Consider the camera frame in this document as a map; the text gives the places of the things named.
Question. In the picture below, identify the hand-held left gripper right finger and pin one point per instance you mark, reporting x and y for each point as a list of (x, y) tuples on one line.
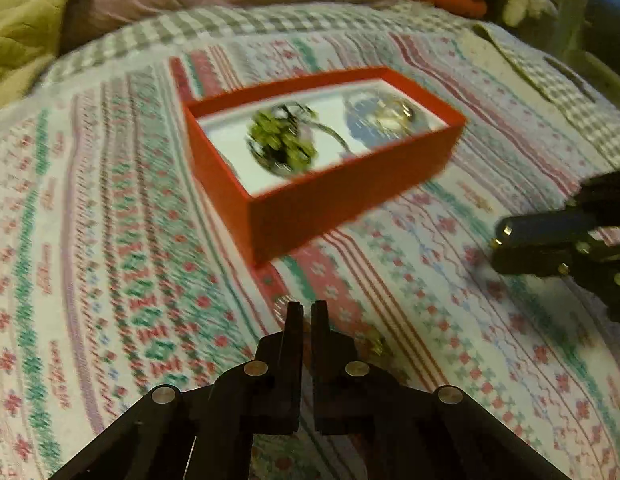
[(320, 340)]

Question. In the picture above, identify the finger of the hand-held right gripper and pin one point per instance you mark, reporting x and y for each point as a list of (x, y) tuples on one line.
[(607, 192), (539, 242)]

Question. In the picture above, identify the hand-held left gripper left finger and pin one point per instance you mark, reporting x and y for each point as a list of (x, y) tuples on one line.
[(289, 340)]

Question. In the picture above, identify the red cardboard box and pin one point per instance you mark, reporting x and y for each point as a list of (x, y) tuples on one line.
[(340, 200)]

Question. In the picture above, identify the gold ornament brooch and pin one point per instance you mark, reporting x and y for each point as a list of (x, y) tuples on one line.
[(397, 112)]

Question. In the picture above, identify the grey checked pad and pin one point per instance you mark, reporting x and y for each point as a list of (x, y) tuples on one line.
[(554, 75)]

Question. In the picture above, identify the patterned knit blanket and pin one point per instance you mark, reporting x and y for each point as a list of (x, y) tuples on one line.
[(115, 260)]

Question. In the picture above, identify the beige crumpled blanket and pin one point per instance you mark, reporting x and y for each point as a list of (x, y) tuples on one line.
[(25, 15)]

